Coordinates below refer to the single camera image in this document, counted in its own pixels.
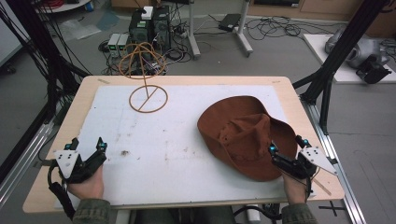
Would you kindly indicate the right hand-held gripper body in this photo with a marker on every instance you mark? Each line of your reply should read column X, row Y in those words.
column 295, row 168

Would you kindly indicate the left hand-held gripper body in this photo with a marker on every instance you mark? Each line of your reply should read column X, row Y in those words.
column 88, row 165

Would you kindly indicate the brown cowboy hat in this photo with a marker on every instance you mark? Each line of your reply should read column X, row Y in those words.
column 236, row 133

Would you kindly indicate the person's right hand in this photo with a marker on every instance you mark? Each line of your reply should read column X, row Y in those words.
column 295, row 191

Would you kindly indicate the person's left hand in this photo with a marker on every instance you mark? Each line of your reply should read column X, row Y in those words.
column 90, row 188

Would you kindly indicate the thin wooden strip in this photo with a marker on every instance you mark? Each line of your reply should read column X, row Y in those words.
column 322, row 187

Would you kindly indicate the white cylinder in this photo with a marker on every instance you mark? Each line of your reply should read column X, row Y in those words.
column 253, row 216

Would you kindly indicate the white table mat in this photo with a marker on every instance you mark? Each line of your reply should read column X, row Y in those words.
column 171, row 155

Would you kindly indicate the white floor platform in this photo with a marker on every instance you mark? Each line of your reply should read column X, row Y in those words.
column 317, row 53

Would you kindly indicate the black device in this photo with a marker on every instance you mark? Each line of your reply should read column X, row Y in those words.
column 372, row 72

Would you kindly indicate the grey power supply unit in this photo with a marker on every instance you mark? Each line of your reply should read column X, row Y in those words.
column 123, row 42
column 113, row 43

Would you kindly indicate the grey robot shell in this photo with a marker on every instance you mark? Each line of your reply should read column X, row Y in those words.
column 364, row 49

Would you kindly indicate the clear plastic sheet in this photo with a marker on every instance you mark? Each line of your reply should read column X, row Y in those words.
column 77, row 29

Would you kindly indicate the white metal stand leg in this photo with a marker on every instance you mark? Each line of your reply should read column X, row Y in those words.
column 243, row 34
column 193, row 34

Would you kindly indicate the black computer tower green label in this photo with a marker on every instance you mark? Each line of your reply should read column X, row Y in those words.
column 139, row 29

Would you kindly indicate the black flat box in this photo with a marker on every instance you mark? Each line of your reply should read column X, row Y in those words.
column 229, row 21

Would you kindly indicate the white round table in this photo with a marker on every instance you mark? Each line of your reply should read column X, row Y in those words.
column 73, row 6

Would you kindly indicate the blue tape roll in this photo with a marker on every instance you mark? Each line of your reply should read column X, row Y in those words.
column 89, row 6

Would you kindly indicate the white box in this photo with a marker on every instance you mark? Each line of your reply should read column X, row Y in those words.
column 147, row 13

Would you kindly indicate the aluminium rail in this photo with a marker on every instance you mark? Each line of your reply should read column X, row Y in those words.
column 334, row 161
column 25, row 155

